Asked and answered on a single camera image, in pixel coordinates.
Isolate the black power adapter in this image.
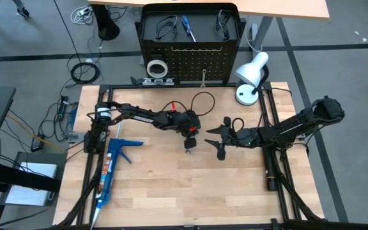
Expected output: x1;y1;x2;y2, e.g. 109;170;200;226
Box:
30;134;45;153

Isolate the black peg board cart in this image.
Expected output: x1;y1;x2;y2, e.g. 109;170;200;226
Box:
135;3;246;87

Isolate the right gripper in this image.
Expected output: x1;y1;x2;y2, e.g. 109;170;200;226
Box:
204;117;261;160

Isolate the black power strip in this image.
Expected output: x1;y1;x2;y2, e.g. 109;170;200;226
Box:
59;95;70;118

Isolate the black cylinder with yellow band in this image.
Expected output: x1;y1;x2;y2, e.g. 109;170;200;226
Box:
263;143;279;192

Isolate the coiled black floor cable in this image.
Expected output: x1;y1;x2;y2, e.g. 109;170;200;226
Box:
70;62;101;85

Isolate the grey desk leg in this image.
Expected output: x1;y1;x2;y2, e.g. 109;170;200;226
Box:
252;15;274;54

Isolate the black desk foot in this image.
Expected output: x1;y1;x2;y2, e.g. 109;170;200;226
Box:
91;3;121;42

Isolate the white paper sheet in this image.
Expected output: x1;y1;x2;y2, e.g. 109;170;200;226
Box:
4;162;59;207

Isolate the black cable harness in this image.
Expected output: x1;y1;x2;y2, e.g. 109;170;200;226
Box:
56;149;108;228
272;148;325;222

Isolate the white floor cable bundle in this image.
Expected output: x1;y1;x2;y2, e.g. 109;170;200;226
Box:
70;5;95;26

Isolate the light wooden desk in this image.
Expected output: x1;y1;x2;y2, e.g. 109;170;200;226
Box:
88;0;331;19

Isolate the white masking tape roll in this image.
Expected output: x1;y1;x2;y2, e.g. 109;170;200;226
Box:
146;59;169;79

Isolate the black aluminium table frame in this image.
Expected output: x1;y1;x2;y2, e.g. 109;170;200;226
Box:
75;82;325;230

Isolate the blue handled screwdriver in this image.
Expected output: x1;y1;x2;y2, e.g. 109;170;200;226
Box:
181;15;197;43

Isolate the white gooseneck desk lamp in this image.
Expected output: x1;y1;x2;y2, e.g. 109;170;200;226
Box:
234;50;270;107

